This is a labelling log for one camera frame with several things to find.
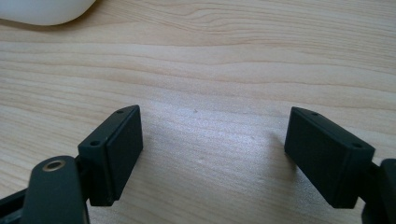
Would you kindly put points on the white plastic basket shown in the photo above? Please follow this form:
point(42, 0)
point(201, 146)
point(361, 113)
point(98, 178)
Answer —
point(43, 11)

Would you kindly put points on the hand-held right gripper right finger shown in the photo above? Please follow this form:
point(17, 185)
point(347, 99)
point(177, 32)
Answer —
point(323, 161)

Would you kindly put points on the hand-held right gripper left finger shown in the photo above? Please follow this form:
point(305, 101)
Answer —
point(120, 155)

